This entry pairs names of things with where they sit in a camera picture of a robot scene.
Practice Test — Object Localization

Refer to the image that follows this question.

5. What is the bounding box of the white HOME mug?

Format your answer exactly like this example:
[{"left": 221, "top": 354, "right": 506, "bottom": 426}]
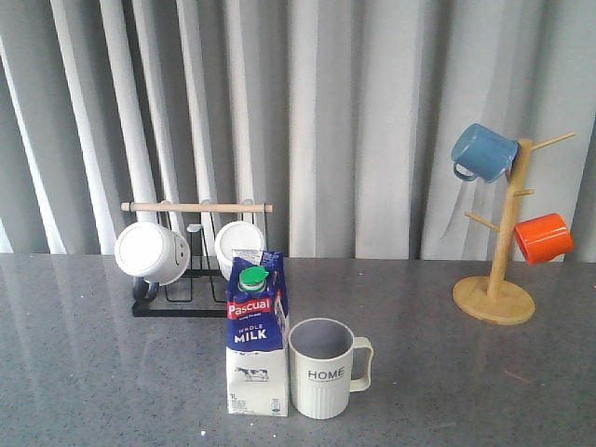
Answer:
[{"left": 289, "top": 318, "right": 374, "bottom": 420}]

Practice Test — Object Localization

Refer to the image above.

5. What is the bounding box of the wooden mug tree stand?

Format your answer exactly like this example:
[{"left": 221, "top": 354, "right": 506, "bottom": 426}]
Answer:
[{"left": 453, "top": 131, "right": 576, "bottom": 325}]

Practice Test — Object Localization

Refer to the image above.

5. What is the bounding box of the white curtain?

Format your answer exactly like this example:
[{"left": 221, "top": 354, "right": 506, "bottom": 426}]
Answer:
[{"left": 1, "top": 1, "right": 595, "bottom": 262}]

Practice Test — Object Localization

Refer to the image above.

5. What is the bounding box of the black wire mug rack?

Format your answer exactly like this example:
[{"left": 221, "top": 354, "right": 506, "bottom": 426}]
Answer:
[{"left": 121, "top": 200, "right": 273, "bottom": 318}]

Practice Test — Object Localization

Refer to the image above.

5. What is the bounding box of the Pascual whole milk carton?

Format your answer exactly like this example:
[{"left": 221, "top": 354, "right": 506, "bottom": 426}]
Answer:
[{"left": 226, "top": 250, "right": 290, "bottom": 417}]

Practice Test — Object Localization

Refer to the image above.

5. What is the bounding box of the orange enamel mug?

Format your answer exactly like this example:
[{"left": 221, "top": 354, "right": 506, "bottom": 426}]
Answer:
[{"left": 514, "top": 213, "right": 575, "bottom": 264}]

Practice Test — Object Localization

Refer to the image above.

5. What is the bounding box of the blue enamel mug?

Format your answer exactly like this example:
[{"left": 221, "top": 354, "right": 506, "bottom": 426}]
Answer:
[{"left": 452, "top": 123, "right": 520, "bottom": 183}]

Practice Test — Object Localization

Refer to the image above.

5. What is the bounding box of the white ribbed hanging mug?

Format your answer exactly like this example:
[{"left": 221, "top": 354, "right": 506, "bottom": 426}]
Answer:
[{"left": 214, "top": 221, "right": 265, "bottom": 280}]

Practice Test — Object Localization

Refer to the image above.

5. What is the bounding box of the white smiley hanging mug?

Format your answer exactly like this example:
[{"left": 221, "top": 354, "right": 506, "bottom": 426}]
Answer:
[{"left": 115, "top": 222, "right": 191, "bottom": 301}]

